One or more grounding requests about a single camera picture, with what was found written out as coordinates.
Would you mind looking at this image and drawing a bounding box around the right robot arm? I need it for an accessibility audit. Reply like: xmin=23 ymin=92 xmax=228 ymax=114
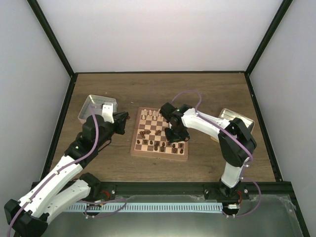
xmin=159 ymin=103 xmax=257 ymax=199

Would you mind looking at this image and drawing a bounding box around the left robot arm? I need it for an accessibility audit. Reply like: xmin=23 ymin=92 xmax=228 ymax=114
xmin=4 ymin=112 xmax=129 ymax=237

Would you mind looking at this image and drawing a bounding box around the wooden chess board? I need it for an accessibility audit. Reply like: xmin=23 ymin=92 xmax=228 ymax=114
xmin=130 ymin=107 xmax=189 ymax=161

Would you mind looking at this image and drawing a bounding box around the pink metal tray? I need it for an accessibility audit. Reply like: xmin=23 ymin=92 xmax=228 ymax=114
xmin=78 ymin=95 xmax=118 ymax=124

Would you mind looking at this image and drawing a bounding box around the gold metal tray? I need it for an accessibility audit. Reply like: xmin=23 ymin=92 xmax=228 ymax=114
xmin=208 ymin=108 xmax=255 ymax=133

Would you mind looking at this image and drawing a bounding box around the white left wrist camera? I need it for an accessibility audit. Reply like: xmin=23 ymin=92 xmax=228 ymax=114
xmin=102 ymin=103 xmax=114 ymax=123

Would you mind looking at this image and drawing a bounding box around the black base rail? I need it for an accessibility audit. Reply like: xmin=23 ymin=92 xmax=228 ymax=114
xmin=101 ymin=181 xmax=294 ymax=201

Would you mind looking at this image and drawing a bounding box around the light blue cable duct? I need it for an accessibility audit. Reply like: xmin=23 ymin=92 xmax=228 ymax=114
xmin=66 ymin=202 xmax=223 ymax=214

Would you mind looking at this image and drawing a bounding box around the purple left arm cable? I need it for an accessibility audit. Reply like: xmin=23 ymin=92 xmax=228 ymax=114
xmin=6 ymin=106 xmax=100 ymax=237

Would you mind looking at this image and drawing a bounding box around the black enclosure frame post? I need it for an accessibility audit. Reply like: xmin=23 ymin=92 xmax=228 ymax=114
xmin=26 ymin=0 xmax=75 ymax=76

